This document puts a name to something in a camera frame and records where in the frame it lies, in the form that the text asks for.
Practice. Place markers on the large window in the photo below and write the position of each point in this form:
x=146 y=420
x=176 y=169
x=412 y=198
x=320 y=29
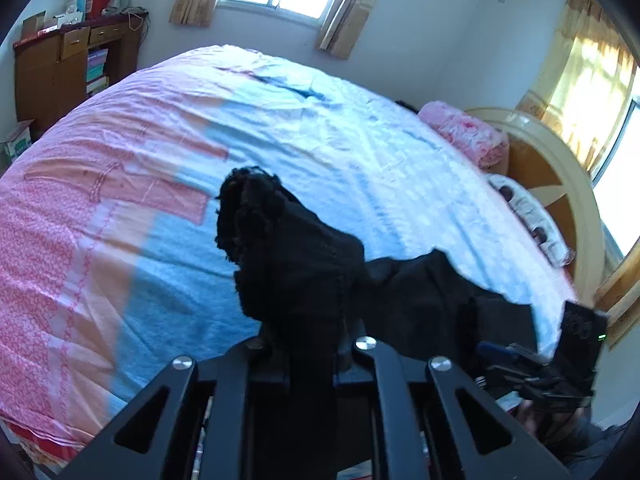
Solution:
x=620 y=185

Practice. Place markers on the cream and wood headboard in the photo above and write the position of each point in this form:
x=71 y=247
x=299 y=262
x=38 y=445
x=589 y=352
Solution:
x=575 y=180

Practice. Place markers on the person's right forearm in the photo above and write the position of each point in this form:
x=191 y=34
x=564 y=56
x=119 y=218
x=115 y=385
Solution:
x=585 y=442

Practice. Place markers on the pink floral blanket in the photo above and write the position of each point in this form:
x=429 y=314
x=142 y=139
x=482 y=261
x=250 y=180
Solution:
x=465 y=132

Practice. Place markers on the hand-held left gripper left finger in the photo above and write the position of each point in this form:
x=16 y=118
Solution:
x=235 y=362

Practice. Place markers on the stack of pastel boxes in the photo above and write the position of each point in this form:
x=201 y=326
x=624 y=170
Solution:
x=97 y=70

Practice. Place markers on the round bed with patterned sheet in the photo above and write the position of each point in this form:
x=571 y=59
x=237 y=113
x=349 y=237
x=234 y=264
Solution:
x=150 y=160

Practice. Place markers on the brown wooden cabinet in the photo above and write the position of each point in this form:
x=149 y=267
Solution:
x=45 y=80

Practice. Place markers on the brown cardboard box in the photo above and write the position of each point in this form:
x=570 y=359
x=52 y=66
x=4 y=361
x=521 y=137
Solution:
x=33 y=25

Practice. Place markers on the white patterned pillow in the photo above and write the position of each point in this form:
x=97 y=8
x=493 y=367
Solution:
x=530 y=215

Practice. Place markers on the black pants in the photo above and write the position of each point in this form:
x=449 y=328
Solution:
x=300 y=260

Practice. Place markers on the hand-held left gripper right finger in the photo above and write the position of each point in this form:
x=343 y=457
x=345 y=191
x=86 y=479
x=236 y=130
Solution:
x=387 y=365

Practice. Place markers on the white and green carton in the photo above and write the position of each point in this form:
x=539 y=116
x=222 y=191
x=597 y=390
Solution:
x=17 y=142

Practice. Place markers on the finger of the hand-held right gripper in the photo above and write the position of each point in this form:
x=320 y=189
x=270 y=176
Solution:
x=497 y=349
x=520 y=380

